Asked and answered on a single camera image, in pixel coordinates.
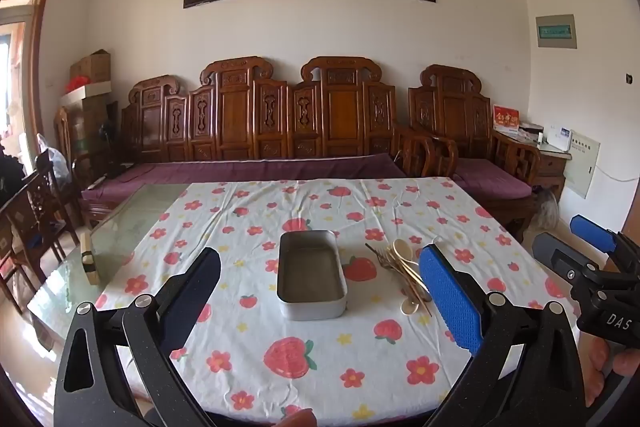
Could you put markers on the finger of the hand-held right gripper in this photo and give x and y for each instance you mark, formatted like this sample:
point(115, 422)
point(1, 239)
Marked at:
point(592, 232)
point(555, 254)

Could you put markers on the purple armchair cushion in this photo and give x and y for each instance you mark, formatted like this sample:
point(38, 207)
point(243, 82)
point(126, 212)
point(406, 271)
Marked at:
point(490, 177)

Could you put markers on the clear plastic bag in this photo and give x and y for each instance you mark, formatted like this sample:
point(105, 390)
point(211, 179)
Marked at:
point(55, 159)

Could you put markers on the wooden door frame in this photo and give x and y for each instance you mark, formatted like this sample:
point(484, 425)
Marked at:
point(37, 57)

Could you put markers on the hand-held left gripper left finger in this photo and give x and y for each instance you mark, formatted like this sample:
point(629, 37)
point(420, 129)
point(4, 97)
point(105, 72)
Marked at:
point(200, 287)

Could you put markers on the cream chopstick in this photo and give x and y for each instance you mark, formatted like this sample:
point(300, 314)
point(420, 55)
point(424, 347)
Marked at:
point(406, 279)

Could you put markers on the red desk calendar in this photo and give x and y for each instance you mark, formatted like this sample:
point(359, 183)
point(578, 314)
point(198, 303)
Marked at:
point(506, 118)

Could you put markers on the wooden side table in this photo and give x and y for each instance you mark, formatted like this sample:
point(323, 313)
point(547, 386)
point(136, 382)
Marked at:
point(550, 162)

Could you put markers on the white flat box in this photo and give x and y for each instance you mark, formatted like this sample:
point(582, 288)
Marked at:
point(87, 90)

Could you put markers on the dark cloth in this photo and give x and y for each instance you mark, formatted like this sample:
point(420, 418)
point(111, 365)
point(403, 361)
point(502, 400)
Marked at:
point(9, 177)

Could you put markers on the brown cardboard box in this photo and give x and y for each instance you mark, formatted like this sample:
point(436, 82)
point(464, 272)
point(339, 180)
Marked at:
point(95, 66)

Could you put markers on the grey white bundle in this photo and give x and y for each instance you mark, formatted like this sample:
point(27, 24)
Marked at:
point(546, 209)

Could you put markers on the long purple bench cushion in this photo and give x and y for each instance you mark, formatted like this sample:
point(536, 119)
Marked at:
point(225, 169)

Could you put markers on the carved wooden armchair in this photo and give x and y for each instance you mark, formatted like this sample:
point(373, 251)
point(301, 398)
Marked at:
point(452, 107)

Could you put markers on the red decoration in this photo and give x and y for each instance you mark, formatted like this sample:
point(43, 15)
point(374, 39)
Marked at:
point(78, 83)

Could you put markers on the green window wall panel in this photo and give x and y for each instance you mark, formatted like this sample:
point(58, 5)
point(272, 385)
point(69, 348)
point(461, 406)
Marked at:
point(556, 31)

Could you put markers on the carved wooden sofa bench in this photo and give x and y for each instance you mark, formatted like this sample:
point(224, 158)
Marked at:
point(340, 117)

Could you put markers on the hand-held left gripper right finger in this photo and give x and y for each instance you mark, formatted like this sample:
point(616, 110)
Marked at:
point(450, 297)

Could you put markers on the stack of cardboard boxes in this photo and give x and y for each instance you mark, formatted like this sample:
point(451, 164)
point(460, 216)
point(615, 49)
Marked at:
point(90, 127)

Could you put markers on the steel fork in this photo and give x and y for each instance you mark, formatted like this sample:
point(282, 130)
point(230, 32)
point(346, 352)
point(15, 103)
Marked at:
point(384, 259)

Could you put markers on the pair of light chopsticks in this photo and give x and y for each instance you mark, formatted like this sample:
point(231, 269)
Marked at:
point(396, 268)

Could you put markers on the stack of papers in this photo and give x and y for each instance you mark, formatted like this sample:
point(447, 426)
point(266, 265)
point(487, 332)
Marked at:
point(530, 132)

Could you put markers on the white wall distribution box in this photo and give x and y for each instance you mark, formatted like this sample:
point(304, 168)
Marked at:
point(582, 164)

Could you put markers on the strawberry flower print tablecloth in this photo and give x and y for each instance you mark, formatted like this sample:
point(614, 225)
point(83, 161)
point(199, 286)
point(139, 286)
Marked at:
point(300, 207)

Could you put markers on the person's right hand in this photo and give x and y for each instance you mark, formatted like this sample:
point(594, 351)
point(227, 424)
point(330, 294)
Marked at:
point(592, 362)

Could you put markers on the wooden block with black band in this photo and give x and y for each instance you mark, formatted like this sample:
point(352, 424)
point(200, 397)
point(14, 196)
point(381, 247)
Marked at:
point(90, 257)

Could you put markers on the metal tin box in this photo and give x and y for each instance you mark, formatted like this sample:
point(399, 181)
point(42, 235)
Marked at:
point(310, 277)

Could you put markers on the dark wooden dining chair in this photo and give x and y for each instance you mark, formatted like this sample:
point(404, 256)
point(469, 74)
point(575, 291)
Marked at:
point(25, 227)

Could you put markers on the brown wooden chopstick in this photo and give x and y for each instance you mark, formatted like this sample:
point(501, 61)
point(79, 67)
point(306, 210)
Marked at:
point(372, 251)

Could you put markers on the white desk phone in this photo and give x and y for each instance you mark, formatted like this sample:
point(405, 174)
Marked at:
point(558, 138)

